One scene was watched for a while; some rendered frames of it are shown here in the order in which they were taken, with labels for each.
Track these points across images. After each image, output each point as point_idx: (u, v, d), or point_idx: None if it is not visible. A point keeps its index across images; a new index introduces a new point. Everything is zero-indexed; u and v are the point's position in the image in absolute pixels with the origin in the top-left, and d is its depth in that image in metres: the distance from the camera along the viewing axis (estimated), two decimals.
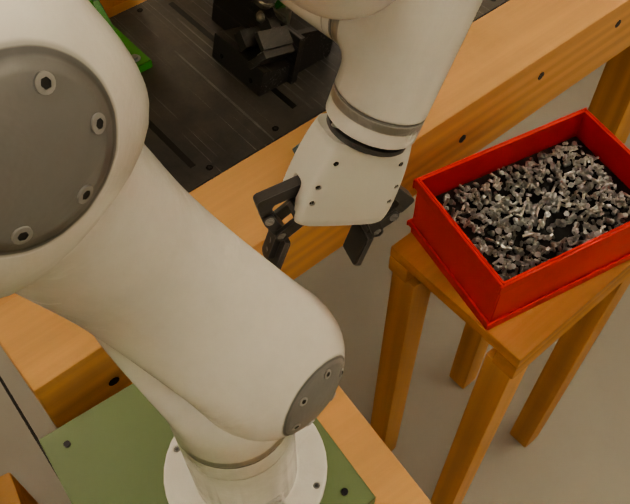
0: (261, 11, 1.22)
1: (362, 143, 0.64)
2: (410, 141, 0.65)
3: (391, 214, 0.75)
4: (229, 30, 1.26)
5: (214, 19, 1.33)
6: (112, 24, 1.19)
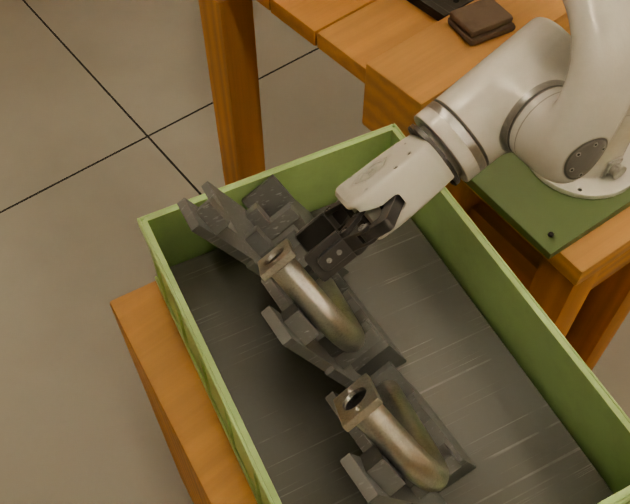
0: None
1: (456, 175, 0.74)
2: None
3: None
4: None
5: None
6: None
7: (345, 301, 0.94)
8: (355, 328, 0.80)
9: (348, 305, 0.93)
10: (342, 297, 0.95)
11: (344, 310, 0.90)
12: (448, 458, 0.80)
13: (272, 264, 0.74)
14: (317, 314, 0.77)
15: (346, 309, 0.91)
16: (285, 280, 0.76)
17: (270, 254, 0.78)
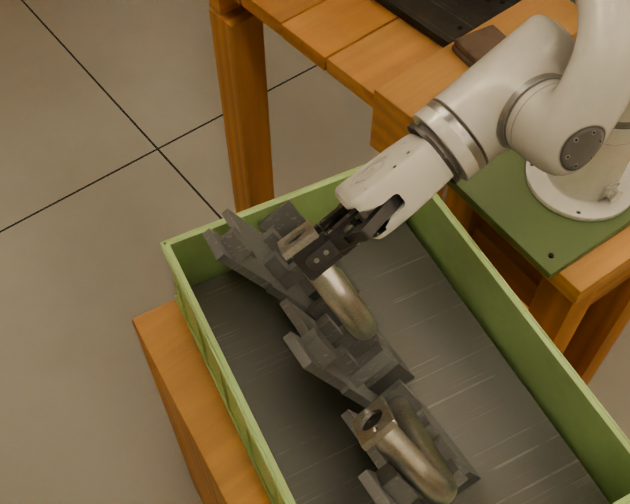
0: None
1: (455, 174, 0.74)
2: None
3: None
4: None
5: None
6: None
7: (356, 291, 0.94)
8: (370, 315, 0.80)
9: (359, 295, 0.92)
10: (352, 288, 0.94)
11: None
12: (456, 472, 0.86)
13: (294, 244, 0.73)
14: (335, 297, 0.76)
15: (358, 298, 0.90)
16: None
17: (290, 235, 0.77)
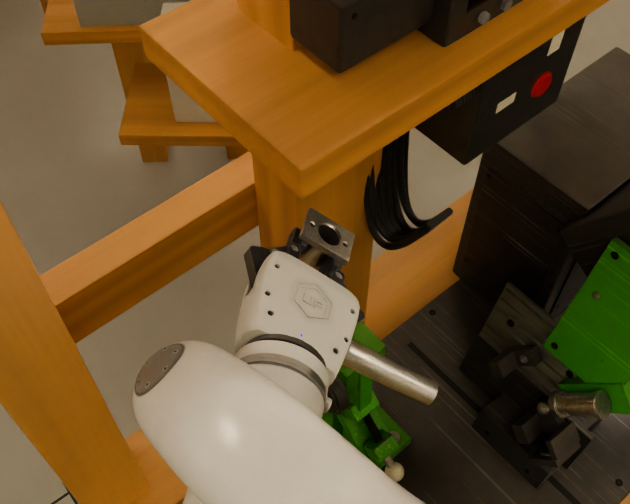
0: (540, 397, 1.12)
1: None
2: None
3: None
4: (494, 403, 1.16)
5: (463, 370, 1.23)
6: (383, 420, 1.09)
7: (370, 375, 0.87)
8: None
9: (358, 368, 0.87)
10: (375, 373, 0.87)
11: None
12: None
13: (309, 218, 0.75)
14: None
15: (345, 355, 0.86)
16: None
17: (342, 239, 0.76)
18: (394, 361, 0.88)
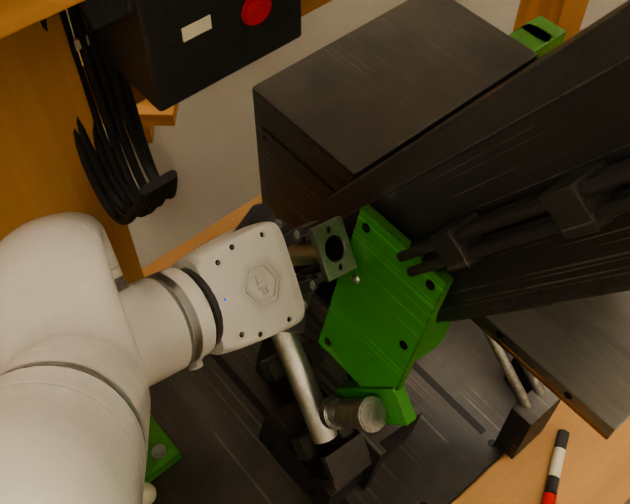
0: None
1: None
2: None
3: None
4: (281, 411, 0.97)
5: (259, 371, 1.04)
6: None
7: (291, 381, 0.88)
8: None
9: (286, 367, 0.87)
10: (295, 383, 0.87)
11: (285, 344, 0.87)
12: None
13: (330, 223, 0.75)
14: None
15: (284, 349, 0.87)
16: None
17: (342, 261, 0.75)
18: (318, 388, 0.88)
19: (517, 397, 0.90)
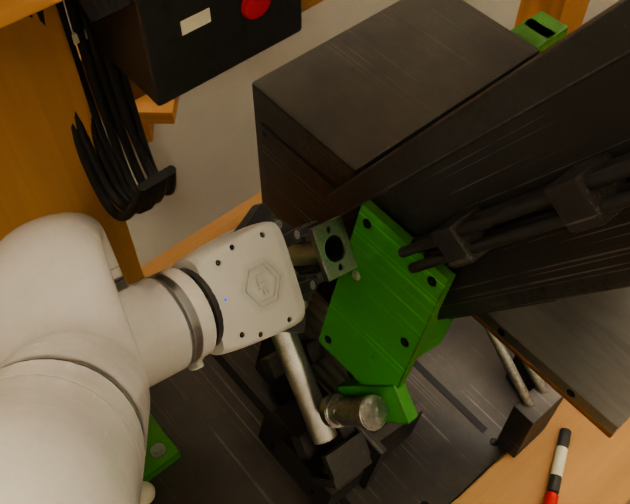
0: None
1: None
2: None
3: None
4: (281, 409, 0.96)
5: (259, 370, 1.03)
6: None
7: (290, 381, 0.88)
8: None
9: (286, 367, 0.87)
10: (294, 383, 0.87)
11: (285, 344, 0.87)
12: None
13: (330, 223, 0.75)
14: None
15: (284, 349, 0.87)
16: None
17: (342, 261, 0.75)
18: (318, 388, 0.88)
19: (519, 395, 0.89)
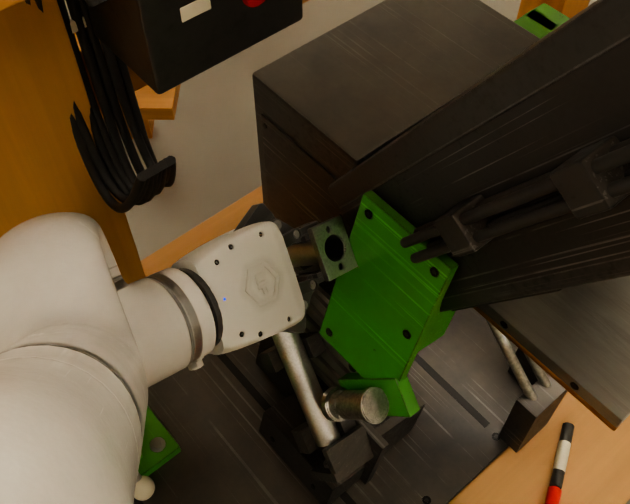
0: None
1: None
2: None
3: None
4: (282, 403, 0.96)
5: (259, 364, 1.03)
6: None
7: (293, 383, 0.87)
8: None
9: (288, 369, 0.87)
10: (297, 385, 0.87)
11: (287, 346, 0.87)
12: None
13: (330, 222, 0.75)
14: None
15: (286, 351, 0.87)
16: None
17: (342, 260, 0.75)
18: (320, 390, 0.88)
19: (522, 389, 0.88)
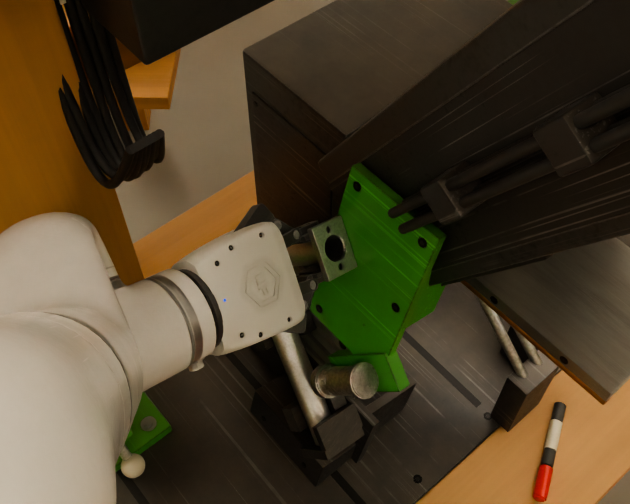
0: None
1: None
2: None
3: None
4: (273, 383, 0.96)
5: (251, 345, 1.02)
6: None
7: (292, 382, 0.88)
8: None
9: (287, 368, 0.87)
10: (296, 384, 0.87)
11: (286, 345, 0.87)
12: None
13: (330, 223, 0.75)
14: None
15: (285, 350, 0.87)
16: None
17: (342, 261, 0.75)
18: None
19: (513, 366, 0.88)
